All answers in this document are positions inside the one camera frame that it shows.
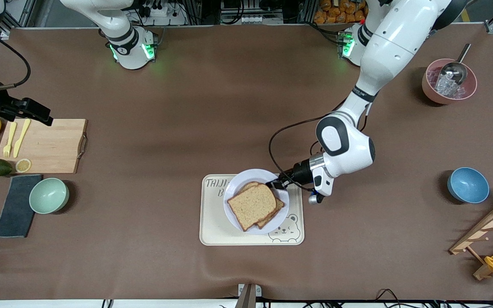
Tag pale lilac round plate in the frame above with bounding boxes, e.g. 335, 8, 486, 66
223, 169, 290, 236

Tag plain brown bread slice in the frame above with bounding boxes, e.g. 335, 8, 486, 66
227, 183, 277, 232

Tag wooden cutting board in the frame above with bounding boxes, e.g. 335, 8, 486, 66
0, 118, 89, 175

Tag yellow plastic fork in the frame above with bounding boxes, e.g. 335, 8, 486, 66
3, 121, 18, 159

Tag yellow plastic knife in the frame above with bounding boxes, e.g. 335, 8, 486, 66
13, 118, 32, 158

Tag mint green bowl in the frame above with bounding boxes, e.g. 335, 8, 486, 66
29, 178, 70, 214

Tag cream tray with bear print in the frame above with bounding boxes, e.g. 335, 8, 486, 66
199, 173, 305, 246

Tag dark grey cloth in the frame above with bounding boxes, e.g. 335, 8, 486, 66
0, 174, 43, 238

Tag pink bowl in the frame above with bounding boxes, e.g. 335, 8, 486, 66
422, 59, 478, 105

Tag white power strip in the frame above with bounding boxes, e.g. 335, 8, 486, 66
239, 14, 284, 25
142, 3, 187, 26

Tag orange snack bags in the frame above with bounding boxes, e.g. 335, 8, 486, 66
314, 0, 368, 24

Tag clear ice cubes pile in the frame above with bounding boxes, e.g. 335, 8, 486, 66
427, 68, 466, 98

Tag blue bowl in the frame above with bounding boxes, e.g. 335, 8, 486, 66
447, 167, 490, 204

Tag metal scoop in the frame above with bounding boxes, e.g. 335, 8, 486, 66
436, 43, 472, 92

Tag wooden drying rack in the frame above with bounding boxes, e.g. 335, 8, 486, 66
449, 198, 493, 281

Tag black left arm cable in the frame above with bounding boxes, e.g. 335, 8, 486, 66
269, 98, 369, 191

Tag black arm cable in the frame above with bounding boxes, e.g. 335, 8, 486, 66
269, 98, 369, 191
0, 32, 31, 92

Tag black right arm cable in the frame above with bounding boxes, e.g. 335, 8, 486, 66
0, 32, 31, 92

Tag grey metal camera mount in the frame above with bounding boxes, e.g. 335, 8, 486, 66
235, 283, 262, 308

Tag black floor cables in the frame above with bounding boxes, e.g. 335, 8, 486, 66
375, 289, 493, 308

